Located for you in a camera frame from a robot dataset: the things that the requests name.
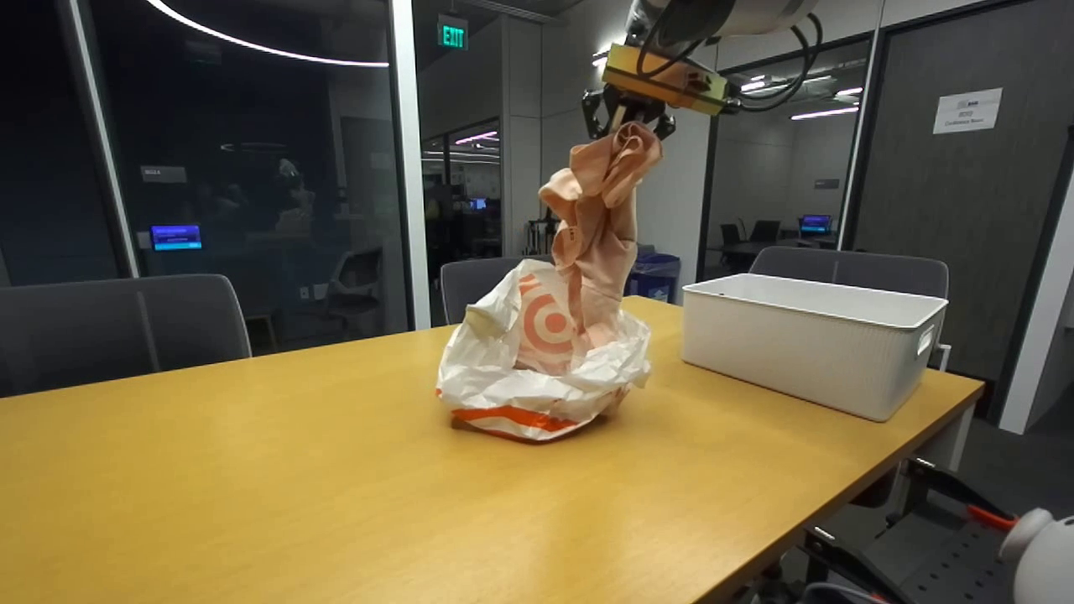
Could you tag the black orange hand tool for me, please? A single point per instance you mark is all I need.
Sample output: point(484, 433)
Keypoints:
point(980, 509)

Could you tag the green exit sign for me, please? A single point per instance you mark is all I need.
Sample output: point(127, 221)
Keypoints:
point(450, 32)

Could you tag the white paper wall sign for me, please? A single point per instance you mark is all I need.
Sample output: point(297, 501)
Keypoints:
point(967, 113)

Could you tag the white orange plastic bag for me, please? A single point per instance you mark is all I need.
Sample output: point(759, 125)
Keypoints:
point(521, 368)

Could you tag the grey office chair right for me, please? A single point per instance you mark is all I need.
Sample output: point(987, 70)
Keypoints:
point(870, 268)

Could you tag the grey office chair left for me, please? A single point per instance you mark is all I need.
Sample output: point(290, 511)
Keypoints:
point(477, 286)

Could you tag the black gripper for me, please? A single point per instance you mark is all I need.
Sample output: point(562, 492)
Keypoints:
point(643, 84)

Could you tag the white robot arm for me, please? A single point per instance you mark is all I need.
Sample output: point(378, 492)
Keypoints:
point(680, 29)

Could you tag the pink clothing item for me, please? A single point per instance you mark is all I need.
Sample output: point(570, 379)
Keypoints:
point(596, 245)

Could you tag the white plastic storage box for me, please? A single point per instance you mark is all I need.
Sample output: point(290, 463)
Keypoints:
point(852, 349)

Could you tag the grey office chair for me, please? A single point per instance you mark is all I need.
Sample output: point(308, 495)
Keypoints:
point(477, 286)
point(870, 268)

